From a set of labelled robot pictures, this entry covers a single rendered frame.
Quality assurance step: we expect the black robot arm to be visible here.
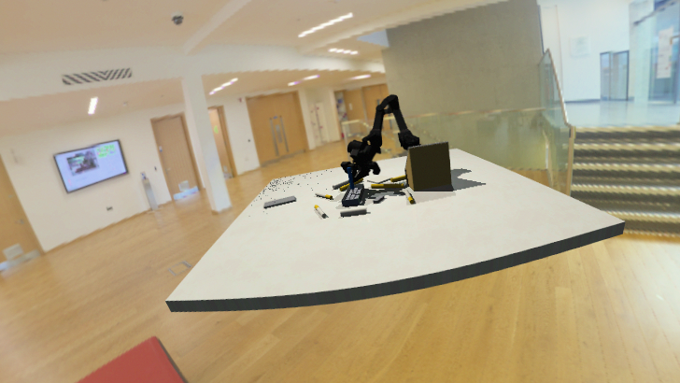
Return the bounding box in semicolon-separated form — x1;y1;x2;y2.
347;94;421;164

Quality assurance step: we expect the grey keyboard with white letter keys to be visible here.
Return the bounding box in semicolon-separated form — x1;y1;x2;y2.
341;183;364;206

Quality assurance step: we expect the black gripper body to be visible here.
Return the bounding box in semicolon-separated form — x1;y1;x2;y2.
340;153;381;175

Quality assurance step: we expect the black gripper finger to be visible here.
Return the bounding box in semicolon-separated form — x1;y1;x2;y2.
347;165;357;179
353;165;370;183

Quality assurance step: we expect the blue hexagonal rod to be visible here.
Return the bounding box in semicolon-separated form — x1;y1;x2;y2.
347;167;355;191

